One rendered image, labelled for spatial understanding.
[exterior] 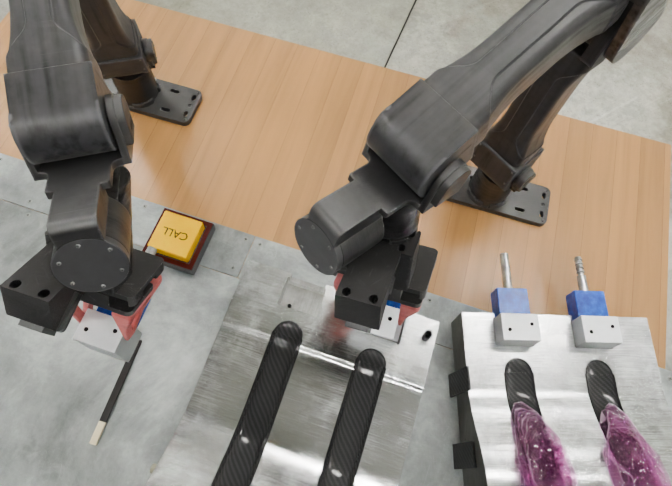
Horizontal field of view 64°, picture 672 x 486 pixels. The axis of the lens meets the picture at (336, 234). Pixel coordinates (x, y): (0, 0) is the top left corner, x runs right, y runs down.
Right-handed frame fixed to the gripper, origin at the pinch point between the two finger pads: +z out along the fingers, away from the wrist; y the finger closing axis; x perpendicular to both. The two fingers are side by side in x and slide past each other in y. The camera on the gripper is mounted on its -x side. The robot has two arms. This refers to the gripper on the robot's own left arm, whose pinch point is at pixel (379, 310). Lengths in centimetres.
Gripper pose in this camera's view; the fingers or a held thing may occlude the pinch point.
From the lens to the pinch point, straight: 65.2
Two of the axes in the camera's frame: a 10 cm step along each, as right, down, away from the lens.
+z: -0.1, 7.2, 7.0
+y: 9.4, 2.4, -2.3
